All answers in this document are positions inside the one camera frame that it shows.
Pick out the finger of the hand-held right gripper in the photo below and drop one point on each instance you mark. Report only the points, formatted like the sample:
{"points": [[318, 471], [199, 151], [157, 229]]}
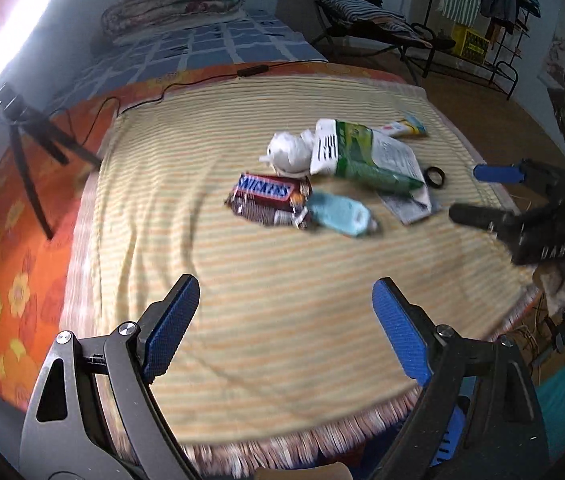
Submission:
{"points": [[477, 215], [497, 172]]}

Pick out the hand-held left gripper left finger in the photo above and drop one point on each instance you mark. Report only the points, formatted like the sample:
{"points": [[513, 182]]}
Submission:
{"points": [[172, 325]]}

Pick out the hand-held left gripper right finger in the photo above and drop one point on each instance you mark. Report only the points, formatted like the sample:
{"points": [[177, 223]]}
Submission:
{"points": [[402, 330]]}

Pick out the brown chocolate bar wrapper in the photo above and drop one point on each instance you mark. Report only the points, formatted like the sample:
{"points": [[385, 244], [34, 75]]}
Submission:
{"points": [[267, 195]]}

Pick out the black clothes rack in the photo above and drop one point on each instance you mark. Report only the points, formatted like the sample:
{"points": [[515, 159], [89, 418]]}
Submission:
{"points": [[505, 67]]}

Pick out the grey foil packet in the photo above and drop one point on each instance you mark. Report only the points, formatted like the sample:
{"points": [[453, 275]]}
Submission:
{"points": [[407, 207]]}

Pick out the striped cushion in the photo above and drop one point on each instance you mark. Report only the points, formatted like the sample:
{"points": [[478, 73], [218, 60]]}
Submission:
{"points": [[362, 12]]}

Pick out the black tripod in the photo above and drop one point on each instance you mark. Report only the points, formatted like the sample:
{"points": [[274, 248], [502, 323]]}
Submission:
{"points": [[27, 160]]}

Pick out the yellow striped blanket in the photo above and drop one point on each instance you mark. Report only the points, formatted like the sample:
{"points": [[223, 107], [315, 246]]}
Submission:
{"points": [[262, 310]]}

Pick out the green and white package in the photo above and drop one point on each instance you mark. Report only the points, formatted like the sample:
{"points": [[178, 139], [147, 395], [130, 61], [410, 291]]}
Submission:
{"points": [[357, 157]]}

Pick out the yellow crate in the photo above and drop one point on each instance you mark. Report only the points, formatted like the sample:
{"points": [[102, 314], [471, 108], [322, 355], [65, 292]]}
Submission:
{"points": [[470, 42]]}

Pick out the blue checked blanket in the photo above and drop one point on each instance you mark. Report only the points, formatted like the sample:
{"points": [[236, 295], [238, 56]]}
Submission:
{"points": [[187, 45]]}

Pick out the light blue small bottle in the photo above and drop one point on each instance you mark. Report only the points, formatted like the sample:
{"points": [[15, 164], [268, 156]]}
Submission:
{"points": [[340, 212]]}

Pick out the folded quilt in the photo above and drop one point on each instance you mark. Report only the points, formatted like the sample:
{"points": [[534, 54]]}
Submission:
{"points": [[172, 0]]}

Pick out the white tissue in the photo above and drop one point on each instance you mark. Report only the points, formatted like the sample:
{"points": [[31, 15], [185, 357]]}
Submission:
{"points": [[287, 152]]}

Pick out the light blue tube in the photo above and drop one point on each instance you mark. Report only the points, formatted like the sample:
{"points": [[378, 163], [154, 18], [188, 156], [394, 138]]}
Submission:
{"points": [[407, 127]]}

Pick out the black power adapter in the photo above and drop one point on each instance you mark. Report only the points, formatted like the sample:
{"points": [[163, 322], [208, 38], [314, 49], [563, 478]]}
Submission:
{"points": [[252, 71]]}

